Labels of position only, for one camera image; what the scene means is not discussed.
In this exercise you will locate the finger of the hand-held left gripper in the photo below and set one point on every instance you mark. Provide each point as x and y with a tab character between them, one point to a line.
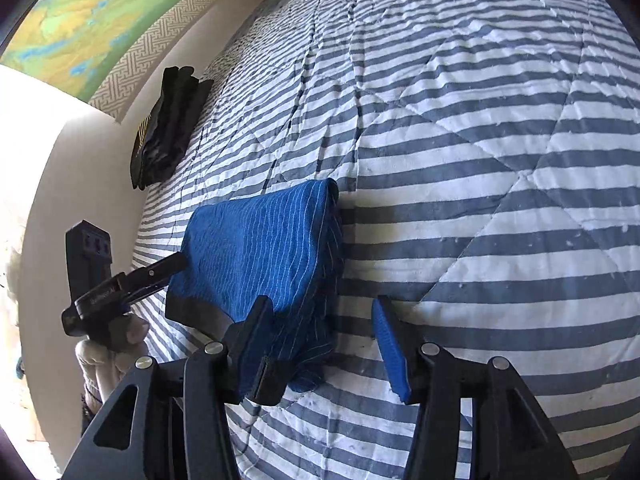
155	271
147	294

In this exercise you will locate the person's left forearm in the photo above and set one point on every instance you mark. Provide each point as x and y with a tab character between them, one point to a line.
95	367

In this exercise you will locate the person's left hand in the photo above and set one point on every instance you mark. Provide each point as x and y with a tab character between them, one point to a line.
131	332

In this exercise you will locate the folded black clothes stack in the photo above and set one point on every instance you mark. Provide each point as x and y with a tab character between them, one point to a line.
167	130

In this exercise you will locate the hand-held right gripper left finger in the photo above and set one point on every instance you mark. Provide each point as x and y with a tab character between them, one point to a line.
250	335

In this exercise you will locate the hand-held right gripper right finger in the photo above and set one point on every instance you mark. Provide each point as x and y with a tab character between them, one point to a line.
392	355

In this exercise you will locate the blue striped shorts black waistband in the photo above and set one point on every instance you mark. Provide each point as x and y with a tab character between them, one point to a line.
260	240

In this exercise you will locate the blue white striped quilt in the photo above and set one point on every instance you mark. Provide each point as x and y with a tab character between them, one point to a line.
475	160

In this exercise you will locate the wall poster patterned border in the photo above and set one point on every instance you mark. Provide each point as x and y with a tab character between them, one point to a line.
100	20

